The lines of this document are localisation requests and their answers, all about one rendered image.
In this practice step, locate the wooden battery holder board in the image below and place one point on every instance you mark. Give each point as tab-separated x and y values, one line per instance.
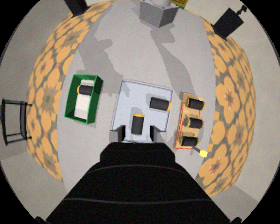
183	121

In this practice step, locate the green open-top box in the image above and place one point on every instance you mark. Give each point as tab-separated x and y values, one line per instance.
77	105

